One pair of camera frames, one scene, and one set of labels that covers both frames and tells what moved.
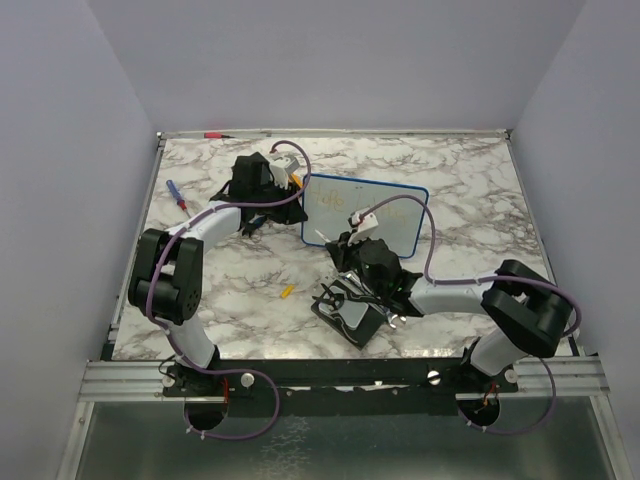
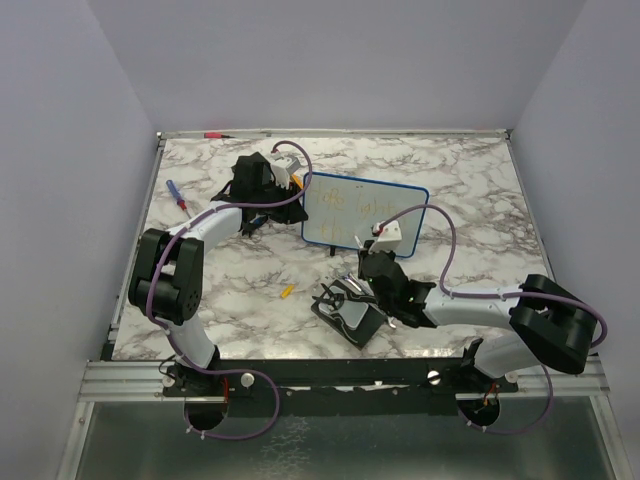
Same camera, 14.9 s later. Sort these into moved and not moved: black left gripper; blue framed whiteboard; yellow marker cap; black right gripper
Moved: black right gripper
Not moved: yellow marker cap; black left gripper; blue framed whiteboard
